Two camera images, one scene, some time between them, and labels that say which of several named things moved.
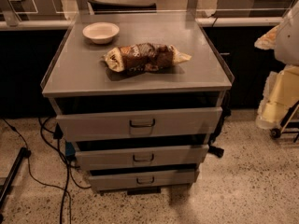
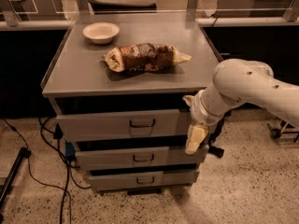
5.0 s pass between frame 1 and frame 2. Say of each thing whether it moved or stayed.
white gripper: moved
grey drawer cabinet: stayed
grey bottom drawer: stayed
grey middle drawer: stayed
